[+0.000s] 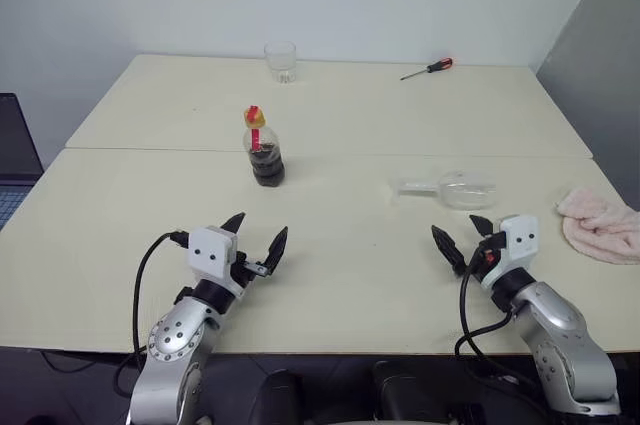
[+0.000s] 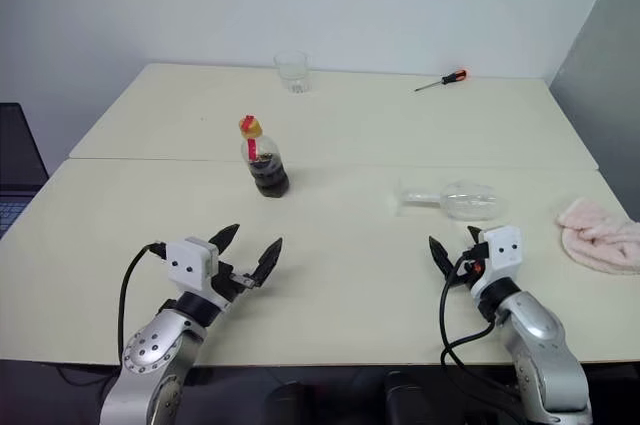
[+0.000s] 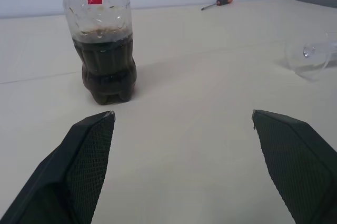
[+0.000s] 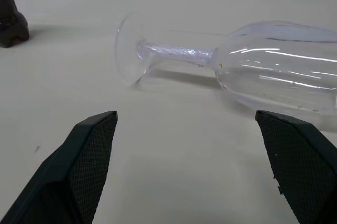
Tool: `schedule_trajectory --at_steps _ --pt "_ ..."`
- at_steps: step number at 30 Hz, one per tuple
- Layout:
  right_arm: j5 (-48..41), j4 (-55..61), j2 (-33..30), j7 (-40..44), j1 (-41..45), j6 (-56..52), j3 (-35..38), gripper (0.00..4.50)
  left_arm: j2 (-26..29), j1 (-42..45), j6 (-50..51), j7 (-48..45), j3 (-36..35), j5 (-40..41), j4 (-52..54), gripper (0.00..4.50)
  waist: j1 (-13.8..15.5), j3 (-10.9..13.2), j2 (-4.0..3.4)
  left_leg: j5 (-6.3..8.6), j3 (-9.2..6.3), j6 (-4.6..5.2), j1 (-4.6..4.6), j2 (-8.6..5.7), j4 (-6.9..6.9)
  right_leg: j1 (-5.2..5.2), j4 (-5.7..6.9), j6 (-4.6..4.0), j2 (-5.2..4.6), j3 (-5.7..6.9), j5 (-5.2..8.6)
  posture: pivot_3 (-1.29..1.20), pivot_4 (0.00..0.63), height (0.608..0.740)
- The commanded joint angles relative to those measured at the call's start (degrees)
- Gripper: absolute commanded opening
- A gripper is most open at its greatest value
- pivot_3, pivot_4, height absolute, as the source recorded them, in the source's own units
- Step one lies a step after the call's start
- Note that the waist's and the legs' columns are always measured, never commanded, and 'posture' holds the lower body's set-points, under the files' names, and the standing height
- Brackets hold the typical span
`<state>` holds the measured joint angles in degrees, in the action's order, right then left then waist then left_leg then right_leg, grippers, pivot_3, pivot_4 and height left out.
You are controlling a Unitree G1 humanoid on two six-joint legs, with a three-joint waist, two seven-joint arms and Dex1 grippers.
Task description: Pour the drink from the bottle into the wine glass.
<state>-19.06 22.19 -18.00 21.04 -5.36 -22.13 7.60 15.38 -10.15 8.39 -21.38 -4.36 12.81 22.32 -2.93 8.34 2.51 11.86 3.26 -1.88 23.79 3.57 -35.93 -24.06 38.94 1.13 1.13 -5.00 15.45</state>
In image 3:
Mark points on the clear plastic bottle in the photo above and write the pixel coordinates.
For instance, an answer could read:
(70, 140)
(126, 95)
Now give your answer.
(310, 60)

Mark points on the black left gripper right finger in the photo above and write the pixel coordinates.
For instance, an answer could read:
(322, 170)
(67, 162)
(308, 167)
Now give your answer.
(297, 166)

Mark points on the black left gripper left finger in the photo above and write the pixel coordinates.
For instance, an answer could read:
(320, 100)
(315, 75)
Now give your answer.
(65, 171)

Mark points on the plastic cola bottle red label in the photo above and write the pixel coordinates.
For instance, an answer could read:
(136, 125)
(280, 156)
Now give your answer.
(105, 60)

